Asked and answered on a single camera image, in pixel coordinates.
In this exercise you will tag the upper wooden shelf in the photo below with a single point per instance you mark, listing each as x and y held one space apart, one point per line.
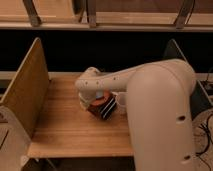
108 15

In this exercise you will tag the right dark side panel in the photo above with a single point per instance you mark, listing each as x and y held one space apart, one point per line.
199 100

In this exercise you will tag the brown ceramic plate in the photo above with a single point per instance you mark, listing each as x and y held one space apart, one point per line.
102 100

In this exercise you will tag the black striped box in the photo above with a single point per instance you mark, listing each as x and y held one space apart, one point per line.
107 109

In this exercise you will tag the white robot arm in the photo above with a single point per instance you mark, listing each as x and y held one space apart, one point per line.
158 111

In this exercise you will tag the left wooden side panel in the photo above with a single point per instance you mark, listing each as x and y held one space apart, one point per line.
23 98

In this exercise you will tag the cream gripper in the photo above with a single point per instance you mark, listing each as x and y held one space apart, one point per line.
84 104

